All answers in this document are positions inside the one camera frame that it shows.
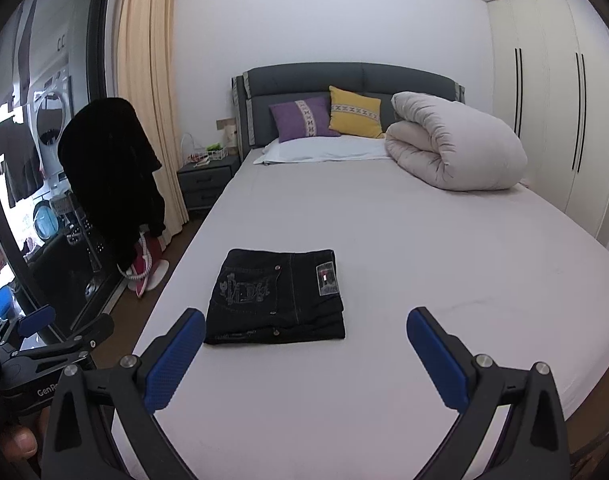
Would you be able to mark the small green plant pot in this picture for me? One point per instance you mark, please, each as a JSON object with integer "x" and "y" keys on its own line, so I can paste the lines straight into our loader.
{"x": 216, "y": 151}

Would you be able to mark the white pillow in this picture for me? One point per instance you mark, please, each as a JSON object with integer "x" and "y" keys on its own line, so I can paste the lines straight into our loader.
{"x": 323, "y": 149}

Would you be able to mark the person's left hand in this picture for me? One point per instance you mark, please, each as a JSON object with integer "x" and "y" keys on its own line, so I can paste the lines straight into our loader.
{"x": 25, "y": 439}

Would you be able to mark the yellow cushion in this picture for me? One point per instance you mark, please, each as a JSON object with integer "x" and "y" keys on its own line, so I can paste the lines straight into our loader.
{"x": 355, "y": 115}

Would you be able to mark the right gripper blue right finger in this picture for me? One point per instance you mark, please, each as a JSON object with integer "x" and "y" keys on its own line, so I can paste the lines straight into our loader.
{"x": 533, "y": 442}

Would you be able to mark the black denim pants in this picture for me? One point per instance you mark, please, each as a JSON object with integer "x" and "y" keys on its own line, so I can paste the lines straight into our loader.
{"x": 275, "y": 298}

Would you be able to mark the purple cushion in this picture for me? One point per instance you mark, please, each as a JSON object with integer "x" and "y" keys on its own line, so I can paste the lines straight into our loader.
{"x": 305, "y": 118}

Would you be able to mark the dark grey nightstand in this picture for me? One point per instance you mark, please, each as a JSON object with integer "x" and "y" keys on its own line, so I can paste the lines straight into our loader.
{"x": 202, "y": 185}

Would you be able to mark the red and white bag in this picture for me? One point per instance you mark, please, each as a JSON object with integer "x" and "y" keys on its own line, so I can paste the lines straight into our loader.
{"x": 148, "y": 268}

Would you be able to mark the white bed with sheet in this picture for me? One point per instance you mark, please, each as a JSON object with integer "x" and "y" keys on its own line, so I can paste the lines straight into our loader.
{"x": 507, "y": 273}

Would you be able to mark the black framed glass door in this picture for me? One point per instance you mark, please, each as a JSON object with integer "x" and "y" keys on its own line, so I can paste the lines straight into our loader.
{"x": 56, "y": 56}

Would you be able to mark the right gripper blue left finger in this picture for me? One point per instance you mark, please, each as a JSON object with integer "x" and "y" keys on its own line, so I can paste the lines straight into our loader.
{"x": 79, "y": 442}

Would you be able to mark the beige curtain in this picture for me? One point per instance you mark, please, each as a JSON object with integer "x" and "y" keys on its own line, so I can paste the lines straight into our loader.
{"x": 145, "y": 79}

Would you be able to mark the rolled white duvet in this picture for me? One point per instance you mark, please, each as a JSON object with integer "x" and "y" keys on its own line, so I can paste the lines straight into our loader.
{"x": 452, "y": 146}

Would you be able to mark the black hanging garment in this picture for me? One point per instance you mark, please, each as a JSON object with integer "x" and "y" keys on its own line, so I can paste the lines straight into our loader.
{"x": 110, "y": 165}

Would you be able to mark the white wardrobe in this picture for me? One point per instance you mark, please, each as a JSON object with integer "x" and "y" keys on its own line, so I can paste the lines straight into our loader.
{"x": 552, "y": 89}

